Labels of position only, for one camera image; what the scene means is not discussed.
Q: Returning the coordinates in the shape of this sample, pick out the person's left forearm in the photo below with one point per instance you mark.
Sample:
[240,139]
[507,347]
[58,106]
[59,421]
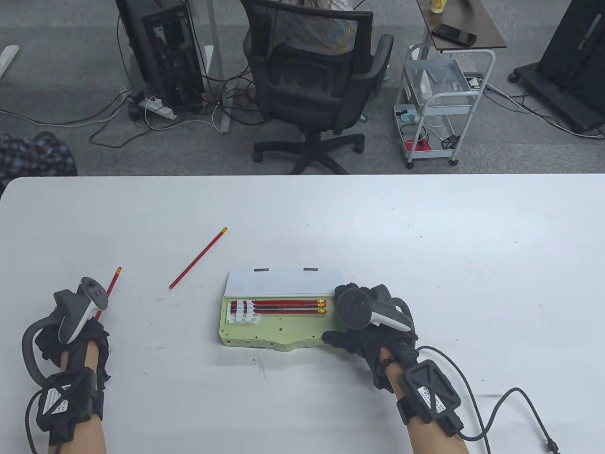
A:
[78,357]

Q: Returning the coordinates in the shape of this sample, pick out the black left wrist camera module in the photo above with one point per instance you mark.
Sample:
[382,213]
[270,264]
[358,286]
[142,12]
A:
[61,402]

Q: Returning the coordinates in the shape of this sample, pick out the small red object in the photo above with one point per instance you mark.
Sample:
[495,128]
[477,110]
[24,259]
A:
[418,145]

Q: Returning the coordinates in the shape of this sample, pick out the grey white hand controller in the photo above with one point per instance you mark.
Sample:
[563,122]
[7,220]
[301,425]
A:
[354,307]
[71,321]

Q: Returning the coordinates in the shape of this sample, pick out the white flat bar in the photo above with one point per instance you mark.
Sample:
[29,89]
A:
[8,56]

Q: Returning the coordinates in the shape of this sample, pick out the black wheeled stand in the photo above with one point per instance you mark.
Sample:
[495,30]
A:
[572,56]

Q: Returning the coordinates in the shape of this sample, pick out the person's right forearm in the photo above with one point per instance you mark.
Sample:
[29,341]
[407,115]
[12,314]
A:
[432,442]

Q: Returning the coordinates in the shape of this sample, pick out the black right wrist camera module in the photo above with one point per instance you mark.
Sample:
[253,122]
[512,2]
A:
[427,395]

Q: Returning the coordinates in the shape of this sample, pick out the black smartphone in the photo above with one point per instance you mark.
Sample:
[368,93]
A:
[453,34]

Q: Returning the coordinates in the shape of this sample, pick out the red wooden pencil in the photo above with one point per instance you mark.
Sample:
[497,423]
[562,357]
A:
[113,281]
[283,311]
[283,306]
[283,301]
[201,255]

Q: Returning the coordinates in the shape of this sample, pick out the black computer tower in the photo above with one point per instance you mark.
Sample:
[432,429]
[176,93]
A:
[165,56]

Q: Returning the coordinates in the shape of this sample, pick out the white utility cart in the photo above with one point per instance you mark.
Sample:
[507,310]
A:
[444,98]

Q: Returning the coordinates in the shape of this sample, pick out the person's right hand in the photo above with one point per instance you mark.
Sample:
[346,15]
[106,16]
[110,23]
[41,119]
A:
[378,345]

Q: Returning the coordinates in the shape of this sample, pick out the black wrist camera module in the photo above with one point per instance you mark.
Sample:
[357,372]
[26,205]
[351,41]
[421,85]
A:
[427,395]
[61,402]

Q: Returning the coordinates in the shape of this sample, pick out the white power adapter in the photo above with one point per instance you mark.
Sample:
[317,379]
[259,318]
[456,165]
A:
[474,83]

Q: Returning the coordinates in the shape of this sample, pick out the black mesh office chair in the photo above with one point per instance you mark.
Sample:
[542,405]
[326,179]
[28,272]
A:
[312,94]

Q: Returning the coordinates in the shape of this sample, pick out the yellow cup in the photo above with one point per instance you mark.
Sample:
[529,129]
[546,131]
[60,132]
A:
[438,5]

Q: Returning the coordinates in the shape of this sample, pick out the person's left hand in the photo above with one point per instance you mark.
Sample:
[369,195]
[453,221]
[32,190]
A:
[101,359]

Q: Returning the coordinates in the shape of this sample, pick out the brown side table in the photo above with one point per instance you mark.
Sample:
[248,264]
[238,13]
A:
[472,19]

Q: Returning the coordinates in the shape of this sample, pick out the white power strip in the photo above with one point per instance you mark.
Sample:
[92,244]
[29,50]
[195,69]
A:
[158,108]

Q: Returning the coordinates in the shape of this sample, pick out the green multifunction pencil case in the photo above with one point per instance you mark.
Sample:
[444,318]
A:
[293,331]

